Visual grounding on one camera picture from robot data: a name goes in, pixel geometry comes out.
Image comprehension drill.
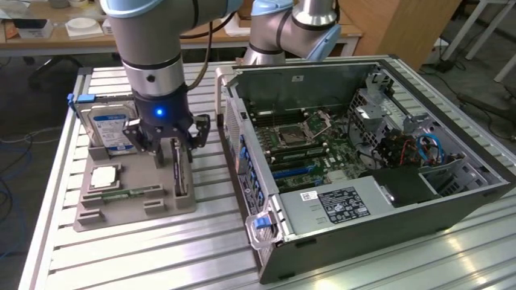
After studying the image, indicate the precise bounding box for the grey parts rack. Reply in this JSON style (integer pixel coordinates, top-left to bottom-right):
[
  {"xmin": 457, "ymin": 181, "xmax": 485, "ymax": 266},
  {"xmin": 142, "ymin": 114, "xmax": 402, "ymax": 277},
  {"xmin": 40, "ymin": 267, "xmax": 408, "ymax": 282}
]
[{"xmin": 72, "ymin": 137, "xmax": 198, "ymax": 233}]

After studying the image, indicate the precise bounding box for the wooden desk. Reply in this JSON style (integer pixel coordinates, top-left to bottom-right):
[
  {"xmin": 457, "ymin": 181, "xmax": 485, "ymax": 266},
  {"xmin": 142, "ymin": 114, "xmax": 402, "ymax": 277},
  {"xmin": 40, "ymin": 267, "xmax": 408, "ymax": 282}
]
[{"xmin": 0, "ymin": 0, "xmax": 364, "ymax": 58}]

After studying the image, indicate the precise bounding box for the white table frame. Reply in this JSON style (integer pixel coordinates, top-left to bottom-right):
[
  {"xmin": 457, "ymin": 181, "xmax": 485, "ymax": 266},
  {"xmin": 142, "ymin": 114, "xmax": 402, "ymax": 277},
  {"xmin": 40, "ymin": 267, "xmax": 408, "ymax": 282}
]
[{"xmin": 441, "ymin": 0, "xmax": 516, "ymax": 83}]

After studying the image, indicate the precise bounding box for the hard disk with blue label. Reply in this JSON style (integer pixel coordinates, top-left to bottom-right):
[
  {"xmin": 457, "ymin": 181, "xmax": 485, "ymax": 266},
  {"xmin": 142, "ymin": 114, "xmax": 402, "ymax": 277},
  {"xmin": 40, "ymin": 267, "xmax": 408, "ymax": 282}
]
[{"xmin": 66, "ymin": 93, "xmax": 141, "ymax": 157}]

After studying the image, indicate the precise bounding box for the CPU socket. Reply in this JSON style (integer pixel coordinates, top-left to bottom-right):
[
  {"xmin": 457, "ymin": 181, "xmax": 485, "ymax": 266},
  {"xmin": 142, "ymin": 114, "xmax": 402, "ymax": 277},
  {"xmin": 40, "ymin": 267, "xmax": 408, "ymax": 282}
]
[{"xmin": 276, "ymin": 123, "xmax": 308, "ymax": 146}]

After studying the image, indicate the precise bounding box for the black power adapter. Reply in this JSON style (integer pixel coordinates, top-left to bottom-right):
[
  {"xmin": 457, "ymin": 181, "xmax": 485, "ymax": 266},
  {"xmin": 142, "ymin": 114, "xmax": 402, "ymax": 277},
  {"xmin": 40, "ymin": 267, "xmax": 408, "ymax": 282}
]
[{"xmin": 432, "ymin": 59, "xmax": 456, "ymax": 74}]

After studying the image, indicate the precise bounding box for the metal socket cover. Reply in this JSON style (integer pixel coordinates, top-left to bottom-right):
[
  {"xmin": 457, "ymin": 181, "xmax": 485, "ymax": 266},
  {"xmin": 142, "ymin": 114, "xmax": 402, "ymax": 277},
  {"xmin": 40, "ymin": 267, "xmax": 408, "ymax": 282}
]
[{"xmin": 304, "ymin": 110, "xmax": 336, "ymax": 137}]

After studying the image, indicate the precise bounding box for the black open PC case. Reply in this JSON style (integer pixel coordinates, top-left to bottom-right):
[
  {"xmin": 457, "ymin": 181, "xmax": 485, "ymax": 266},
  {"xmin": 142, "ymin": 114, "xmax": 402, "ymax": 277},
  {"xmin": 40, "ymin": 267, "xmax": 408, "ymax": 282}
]
[{"xmin": 214, "ymin": 59, "xmax": 509, "ymax": 285}]

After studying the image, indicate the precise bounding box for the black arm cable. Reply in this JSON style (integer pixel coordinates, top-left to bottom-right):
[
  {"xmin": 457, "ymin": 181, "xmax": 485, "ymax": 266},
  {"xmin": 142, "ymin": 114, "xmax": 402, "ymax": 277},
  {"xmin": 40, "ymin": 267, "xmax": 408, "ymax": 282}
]
[{"xmin": 178, "ymin": 0, "xmax": 242, "ymax": 91}]

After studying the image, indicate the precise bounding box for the blue case latch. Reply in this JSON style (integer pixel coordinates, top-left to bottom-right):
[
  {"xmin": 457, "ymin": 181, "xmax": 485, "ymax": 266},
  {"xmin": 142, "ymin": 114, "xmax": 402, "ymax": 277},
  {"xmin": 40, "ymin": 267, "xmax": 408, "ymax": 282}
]
[{"xmin": 252, "ymin": 215, "xmax": 273, "ymax": 231}]

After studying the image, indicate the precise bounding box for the Nvidia Quadro graphics card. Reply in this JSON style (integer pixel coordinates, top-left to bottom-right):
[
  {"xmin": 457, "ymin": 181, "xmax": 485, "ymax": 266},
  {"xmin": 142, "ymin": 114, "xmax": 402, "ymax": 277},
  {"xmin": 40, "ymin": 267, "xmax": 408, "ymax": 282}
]
[{"xmin": 169, "ymin": 137, "xmax": 190, "ymax": 197}]

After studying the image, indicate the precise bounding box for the blue wire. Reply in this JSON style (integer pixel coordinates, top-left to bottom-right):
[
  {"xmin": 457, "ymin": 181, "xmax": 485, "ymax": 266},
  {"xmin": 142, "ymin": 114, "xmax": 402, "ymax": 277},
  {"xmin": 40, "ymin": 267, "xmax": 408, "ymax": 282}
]
[{"xmin": 417, "ymin": 134, "xmax": 446, "ymax": 166}]

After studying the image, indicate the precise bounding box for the green motherboard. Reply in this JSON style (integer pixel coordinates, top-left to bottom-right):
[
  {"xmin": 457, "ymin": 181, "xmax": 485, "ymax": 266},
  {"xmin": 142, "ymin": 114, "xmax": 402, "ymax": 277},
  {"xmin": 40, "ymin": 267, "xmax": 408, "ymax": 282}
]
[{"xmin": 245, "ymin": 102, "xmax": 376, "ymax": 194}]

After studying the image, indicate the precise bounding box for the black office chair base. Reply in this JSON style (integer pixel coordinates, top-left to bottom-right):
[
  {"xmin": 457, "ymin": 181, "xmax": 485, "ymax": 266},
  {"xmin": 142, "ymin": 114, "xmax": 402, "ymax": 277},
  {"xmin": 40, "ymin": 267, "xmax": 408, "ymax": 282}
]
[{"xmin": 22, "ymin": 55, "xmax": 84, "ymax": 89}]

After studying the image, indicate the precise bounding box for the grey disk bay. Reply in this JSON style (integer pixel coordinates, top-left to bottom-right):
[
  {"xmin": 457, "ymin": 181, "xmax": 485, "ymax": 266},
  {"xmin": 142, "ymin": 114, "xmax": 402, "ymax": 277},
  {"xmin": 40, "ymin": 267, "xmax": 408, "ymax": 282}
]
[{"xmin": 418, "ymin": 158, "xmax": 490, "ymax": 198}]

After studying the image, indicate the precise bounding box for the wooden cabinet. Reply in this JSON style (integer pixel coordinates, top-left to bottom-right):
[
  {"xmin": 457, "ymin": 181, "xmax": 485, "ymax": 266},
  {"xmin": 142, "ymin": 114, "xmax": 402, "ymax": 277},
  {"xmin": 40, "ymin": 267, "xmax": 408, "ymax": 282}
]
[{"xmin": 361, "ymin": 0, "xmax": 465, "ymax": 71}]

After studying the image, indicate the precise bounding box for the metal drive cage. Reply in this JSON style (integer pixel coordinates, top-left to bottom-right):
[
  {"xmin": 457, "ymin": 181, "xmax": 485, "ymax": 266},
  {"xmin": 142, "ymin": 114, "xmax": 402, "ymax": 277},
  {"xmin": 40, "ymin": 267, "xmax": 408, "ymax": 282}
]
[{"xmin": 345, "ymin": 87, "xmax": 405, "ymax": 146}]

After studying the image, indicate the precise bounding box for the grey power supply unit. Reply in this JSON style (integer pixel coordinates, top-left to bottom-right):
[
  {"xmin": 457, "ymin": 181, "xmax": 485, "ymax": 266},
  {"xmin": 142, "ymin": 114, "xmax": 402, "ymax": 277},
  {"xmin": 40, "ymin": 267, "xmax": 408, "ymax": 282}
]
[{"xmin": 277, "ymin": 176, "xmax": 394, "ymax": 236}]

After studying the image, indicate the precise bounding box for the green RAM stick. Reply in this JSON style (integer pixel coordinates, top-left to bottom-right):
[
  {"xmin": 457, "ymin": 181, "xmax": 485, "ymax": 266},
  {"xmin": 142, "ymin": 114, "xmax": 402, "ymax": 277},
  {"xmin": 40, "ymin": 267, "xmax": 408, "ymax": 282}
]
[{"xmin": 94, "ymin": 187, "xmax": 156, "ymax": 201}]

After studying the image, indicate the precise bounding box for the red wire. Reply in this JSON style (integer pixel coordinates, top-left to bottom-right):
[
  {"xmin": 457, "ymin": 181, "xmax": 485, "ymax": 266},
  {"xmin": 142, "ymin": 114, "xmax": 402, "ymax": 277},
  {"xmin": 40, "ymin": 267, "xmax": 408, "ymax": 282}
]
[{"xmin": 397, "ymin": 135, "xmax": 417, "ymax": 166}]

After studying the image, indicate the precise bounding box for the white square box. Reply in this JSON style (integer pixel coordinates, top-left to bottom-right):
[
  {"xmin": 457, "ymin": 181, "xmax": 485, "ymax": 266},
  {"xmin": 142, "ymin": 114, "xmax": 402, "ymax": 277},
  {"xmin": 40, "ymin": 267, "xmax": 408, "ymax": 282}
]
[{"xmin": 64, "ymin": 17, "xmax": 106, "ymax": 40}]

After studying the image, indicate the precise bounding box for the blue expansion slot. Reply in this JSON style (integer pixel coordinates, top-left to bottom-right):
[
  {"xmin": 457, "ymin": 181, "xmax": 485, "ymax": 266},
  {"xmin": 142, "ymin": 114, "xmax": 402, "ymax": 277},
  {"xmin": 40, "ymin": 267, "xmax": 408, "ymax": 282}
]
[{"xmin": 273, "ymin": 164, "xmax": 320, "ymax": 179}]

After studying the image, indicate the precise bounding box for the silver CPU chip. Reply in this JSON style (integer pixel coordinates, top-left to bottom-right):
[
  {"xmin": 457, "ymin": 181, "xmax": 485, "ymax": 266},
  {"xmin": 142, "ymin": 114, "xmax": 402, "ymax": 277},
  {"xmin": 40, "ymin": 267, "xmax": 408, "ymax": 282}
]
[{"xmin": 89, "ymin": 165, "xmax": 121, "ymax": 190}]

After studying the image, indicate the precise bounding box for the white box with black lid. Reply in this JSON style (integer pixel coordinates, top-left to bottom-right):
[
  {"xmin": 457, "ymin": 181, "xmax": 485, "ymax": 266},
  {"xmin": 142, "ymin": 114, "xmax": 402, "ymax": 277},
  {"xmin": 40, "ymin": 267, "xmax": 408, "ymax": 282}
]
[{"xmin": 14, "ymin": 19, "xmax": 56, "ymax": 39}]

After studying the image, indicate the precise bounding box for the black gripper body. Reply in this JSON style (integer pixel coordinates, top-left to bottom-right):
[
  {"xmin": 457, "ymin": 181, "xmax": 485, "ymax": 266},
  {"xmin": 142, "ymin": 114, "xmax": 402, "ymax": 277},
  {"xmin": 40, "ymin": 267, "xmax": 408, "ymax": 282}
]
[{"xmin": 132, "ymin": 86, "xmax": 194, "ymax": 144}]

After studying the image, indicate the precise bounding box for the RAM stick with white labels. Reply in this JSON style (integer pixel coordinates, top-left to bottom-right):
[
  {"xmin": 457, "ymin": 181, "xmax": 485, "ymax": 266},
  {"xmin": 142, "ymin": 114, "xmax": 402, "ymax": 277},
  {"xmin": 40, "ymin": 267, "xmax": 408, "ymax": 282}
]
[{"xmin": 272, "ymin": 146, "xmax": 328, "ymax": 161}]

